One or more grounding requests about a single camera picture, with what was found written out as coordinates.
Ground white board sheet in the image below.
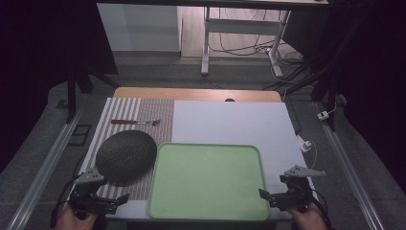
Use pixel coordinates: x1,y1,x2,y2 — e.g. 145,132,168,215
104,100,319,221

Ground fork with brown handle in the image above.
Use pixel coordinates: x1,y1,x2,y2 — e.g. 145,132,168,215
110,119,161,127

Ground black round ribbed plate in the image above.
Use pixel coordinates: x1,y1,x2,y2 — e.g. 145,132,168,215
95,129,158,188

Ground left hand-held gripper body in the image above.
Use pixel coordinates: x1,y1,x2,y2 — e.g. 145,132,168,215
67,168,120,221

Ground black floor cables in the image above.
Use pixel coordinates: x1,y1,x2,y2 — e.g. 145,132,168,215
209,8,315,91

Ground white connector with cable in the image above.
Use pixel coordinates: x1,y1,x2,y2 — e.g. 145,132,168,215
317,104,338,122

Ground person's left hand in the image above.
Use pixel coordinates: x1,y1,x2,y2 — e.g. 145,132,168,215
55,203,101,230

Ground striped woven placemat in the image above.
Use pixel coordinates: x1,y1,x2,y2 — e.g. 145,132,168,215
75,97,175,201

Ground green plastic tray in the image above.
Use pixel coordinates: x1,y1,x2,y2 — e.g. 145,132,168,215
147,142,271,222

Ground white plug with cable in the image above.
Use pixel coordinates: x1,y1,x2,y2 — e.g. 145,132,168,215
296,134,319,171

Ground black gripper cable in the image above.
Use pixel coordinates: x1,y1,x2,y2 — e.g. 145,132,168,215
309,195,333,230
49,173,82,230

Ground wooden board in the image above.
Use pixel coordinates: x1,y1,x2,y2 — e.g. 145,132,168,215
113,86,282,104

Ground aluminium rail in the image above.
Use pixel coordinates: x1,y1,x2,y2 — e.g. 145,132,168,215
6,108,84,230
314,103,387,230

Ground black metal stand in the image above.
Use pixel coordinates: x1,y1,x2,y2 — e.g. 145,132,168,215
288,18,368,132
65,63,123,125

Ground grey cabinet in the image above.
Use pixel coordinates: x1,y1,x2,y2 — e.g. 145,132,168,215
97,3,183,53

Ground person's right hand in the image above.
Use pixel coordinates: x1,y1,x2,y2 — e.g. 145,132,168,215
286,202,328,230

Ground white desk frame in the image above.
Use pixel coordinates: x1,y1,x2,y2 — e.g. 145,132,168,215
96,0,329,78

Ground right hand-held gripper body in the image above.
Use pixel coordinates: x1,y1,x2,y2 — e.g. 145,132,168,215
267,164,327,214

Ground dark curtain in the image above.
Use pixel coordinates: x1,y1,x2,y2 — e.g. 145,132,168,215
282,0,406,186
0,0,120,173

